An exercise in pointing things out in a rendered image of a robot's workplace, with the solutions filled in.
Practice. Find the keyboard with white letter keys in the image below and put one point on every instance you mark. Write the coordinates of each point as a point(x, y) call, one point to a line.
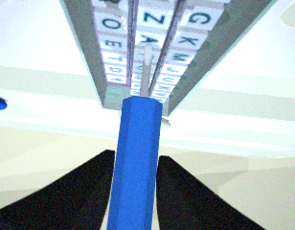
point(186, 40)

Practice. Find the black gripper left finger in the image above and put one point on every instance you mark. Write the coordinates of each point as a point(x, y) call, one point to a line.
point(76, 201)

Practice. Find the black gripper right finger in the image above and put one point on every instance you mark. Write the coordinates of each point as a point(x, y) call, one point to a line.
point(185, 203)

